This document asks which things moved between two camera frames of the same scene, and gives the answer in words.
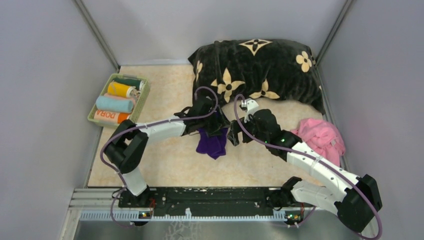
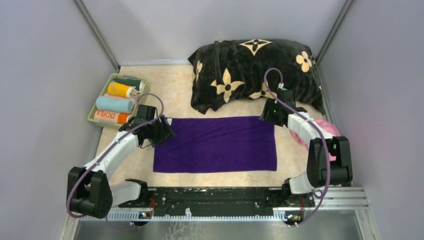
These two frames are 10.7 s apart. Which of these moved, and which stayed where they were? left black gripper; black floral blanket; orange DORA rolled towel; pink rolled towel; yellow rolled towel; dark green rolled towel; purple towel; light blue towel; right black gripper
Moved: left black gripper; right black gripper; purple towel
Stayed: orange DORA rolled towel; pink rolled towel; light blue towel; dark green rolled towel; black floral blanket; yellow rolled towel
